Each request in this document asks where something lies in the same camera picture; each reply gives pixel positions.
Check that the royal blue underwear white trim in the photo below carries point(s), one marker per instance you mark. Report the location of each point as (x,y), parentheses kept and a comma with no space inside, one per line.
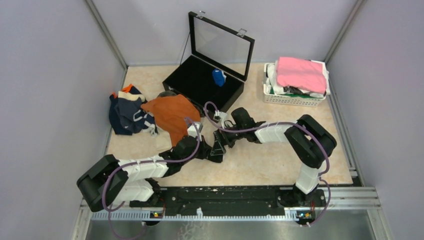
(219,77)

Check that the orange underwear cream waistband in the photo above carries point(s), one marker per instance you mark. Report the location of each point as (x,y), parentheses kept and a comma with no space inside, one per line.
(169,114)

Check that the black underwear white trim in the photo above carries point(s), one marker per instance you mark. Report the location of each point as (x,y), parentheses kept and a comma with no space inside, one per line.
(215,158)

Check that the pink folded cloth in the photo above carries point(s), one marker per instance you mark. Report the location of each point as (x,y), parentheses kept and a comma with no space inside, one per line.
(303,74)

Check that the navy underwear orange waistband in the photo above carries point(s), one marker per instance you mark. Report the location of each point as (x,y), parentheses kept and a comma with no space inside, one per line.
(116,119)

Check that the olive grey underwear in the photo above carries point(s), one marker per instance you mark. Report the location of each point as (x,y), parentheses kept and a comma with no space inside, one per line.
(167,93)

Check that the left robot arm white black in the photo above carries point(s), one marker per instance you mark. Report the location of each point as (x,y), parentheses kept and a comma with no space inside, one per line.
(113,181)

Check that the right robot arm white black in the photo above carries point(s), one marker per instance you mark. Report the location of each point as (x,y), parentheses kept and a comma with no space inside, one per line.
(312,143)

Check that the dark blue underwear cream waistband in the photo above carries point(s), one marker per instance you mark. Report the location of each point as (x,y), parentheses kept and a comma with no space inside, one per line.
(144,121)

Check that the white plastic basket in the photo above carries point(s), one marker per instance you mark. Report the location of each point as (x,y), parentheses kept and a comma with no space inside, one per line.
(305,99)

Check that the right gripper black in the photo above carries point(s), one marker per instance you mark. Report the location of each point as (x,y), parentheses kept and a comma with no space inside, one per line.
(221,138)

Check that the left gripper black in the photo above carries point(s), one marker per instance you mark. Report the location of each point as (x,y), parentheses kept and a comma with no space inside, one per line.
(205,149)

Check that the black display case glass lid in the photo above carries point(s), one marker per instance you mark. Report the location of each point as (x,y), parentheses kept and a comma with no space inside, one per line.
(213,46)

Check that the white cloths in basket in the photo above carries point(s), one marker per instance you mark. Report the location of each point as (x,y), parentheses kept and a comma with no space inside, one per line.
(281,90)

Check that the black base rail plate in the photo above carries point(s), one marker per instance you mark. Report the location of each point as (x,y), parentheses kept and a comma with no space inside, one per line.
(231,201)

